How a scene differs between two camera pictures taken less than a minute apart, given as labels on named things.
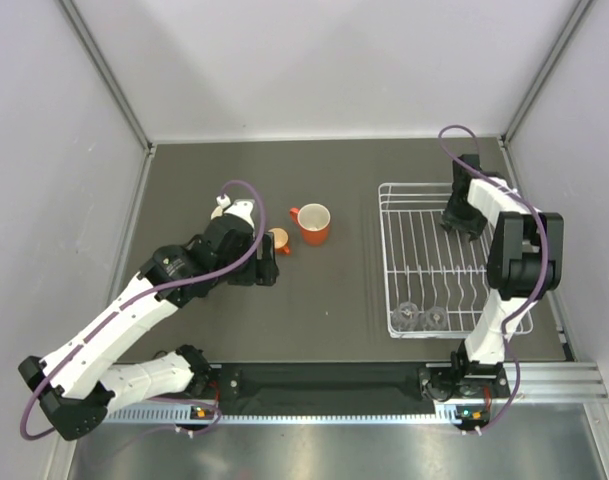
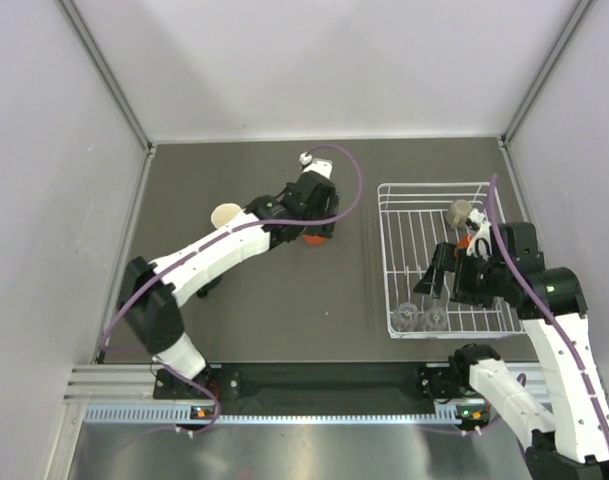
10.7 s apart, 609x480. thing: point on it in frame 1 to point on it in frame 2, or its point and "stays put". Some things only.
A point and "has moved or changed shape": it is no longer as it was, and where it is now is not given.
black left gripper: x=260 y=271 to x=328 y=209
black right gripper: x=472 y=227 to x=446 y=257
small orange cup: x=281 y=238 has moved or changed shape
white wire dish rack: x=437 y=279 stays put
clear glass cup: x=405 y=317 stays put
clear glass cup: x=435 y=318 stays put
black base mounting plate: x=324 y=388 stays put
